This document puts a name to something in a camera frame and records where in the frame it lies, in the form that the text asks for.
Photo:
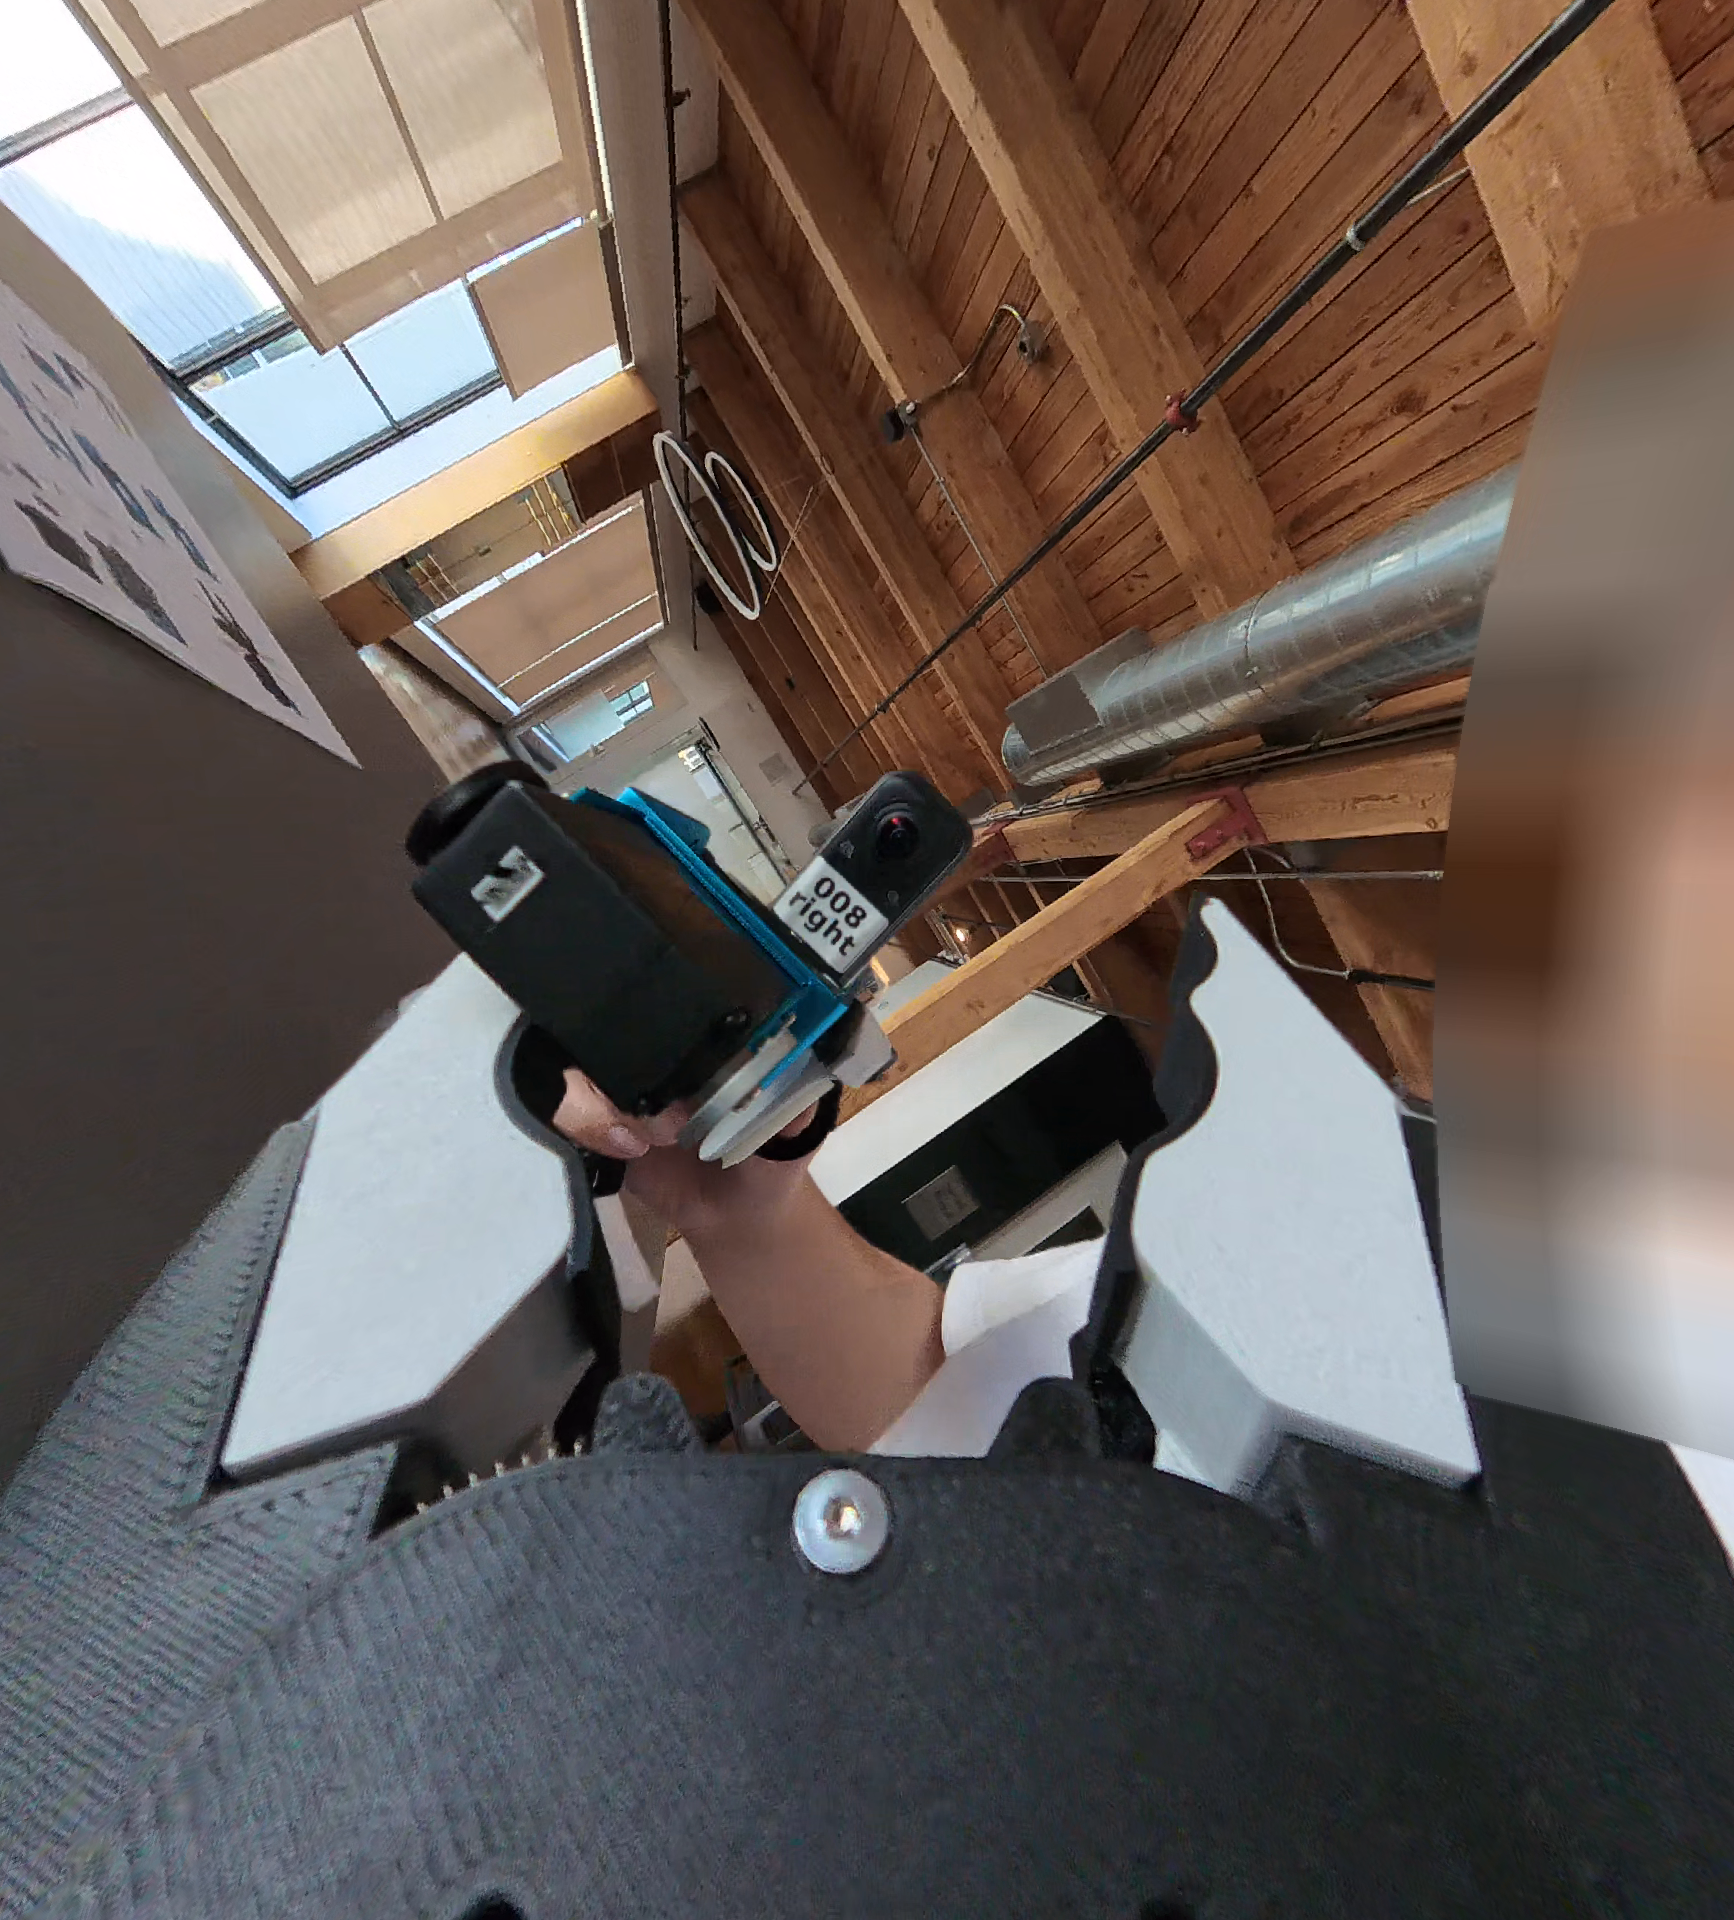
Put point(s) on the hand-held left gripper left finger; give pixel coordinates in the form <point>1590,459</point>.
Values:
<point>416,1200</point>

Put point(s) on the diagonal wooden beam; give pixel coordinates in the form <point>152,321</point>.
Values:
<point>1077,914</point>

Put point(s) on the black servo with blue bracket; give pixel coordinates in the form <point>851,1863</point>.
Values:
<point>583,930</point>

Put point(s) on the large beige roller shade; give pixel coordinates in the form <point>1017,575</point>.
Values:
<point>356,151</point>

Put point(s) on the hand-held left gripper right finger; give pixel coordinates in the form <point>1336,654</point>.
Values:
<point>1287,1200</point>

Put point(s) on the person's right hand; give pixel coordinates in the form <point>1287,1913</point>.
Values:
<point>656,1178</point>

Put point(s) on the dark brown desk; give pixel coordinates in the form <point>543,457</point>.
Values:
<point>86,975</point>

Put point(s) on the metal conduit with junction box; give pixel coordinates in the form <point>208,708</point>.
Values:
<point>1028,338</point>

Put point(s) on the printed assembly instruction sheet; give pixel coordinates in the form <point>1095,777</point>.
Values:
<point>56,494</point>

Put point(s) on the small beige roller shade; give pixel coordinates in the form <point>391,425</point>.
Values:
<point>552,314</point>

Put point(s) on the black ceiling sprinkler pipe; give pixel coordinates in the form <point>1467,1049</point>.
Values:
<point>1353,241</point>

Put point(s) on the person's right forearm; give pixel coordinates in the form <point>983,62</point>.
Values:
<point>807,1320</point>

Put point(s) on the white and black cabinet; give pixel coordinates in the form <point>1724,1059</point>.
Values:
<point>986,1050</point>

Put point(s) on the large glass window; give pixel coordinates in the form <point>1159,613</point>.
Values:
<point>403,361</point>

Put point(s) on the silver air duct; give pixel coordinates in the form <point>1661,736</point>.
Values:
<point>1302,631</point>

